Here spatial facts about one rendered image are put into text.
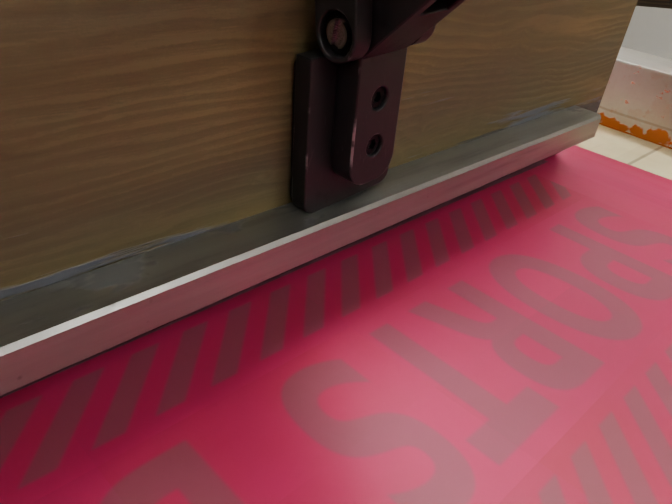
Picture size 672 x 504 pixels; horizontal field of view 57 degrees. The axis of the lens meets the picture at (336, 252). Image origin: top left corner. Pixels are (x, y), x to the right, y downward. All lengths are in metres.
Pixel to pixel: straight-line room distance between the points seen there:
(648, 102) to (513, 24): 0.18
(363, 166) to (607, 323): 0.10
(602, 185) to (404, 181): 0.15
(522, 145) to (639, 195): 0.10
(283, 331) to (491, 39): 0.11
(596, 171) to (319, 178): 0.20
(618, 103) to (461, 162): 0.20
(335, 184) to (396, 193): 0.02
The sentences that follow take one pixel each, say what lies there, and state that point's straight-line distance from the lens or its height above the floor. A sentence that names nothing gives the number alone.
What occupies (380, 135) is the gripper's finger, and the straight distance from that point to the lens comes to 0.15.
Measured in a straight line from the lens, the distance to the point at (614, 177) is 0.32.
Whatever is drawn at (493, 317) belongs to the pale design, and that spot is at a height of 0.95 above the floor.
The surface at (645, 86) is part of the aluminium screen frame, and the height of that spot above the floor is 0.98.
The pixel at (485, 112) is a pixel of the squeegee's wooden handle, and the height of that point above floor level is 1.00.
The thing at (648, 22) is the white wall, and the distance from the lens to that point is 2.24.
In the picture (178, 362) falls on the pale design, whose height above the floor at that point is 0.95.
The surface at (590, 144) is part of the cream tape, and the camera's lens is 0.36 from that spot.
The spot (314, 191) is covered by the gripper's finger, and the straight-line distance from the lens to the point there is 0.15.
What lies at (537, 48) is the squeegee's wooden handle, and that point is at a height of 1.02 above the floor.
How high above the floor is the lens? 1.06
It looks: 32 degrees down
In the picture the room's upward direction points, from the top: 8 degrees clockwise
